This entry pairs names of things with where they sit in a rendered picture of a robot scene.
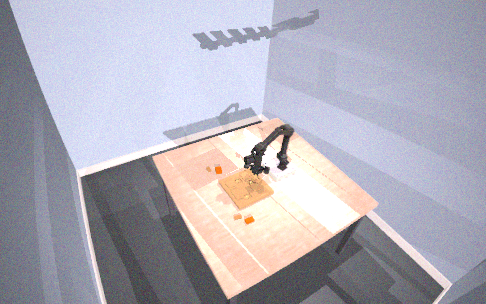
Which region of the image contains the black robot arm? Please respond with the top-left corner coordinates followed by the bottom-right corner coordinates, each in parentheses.
top-left (244, 124), bottom-right (294, 175)

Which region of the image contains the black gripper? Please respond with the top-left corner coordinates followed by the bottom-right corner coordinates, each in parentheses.
top-left (244, 161), bottom-right (270, 174)

